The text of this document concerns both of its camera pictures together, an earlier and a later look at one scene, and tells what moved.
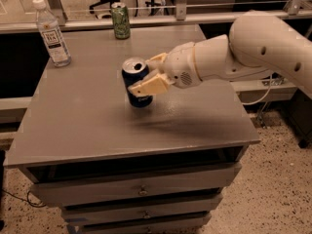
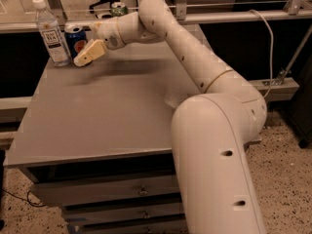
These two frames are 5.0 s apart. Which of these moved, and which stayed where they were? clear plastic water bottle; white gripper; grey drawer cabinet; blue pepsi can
Moved: blue pepsi can; white gripper
Stayed: grey drawer cabinet; clear plastic water bottle
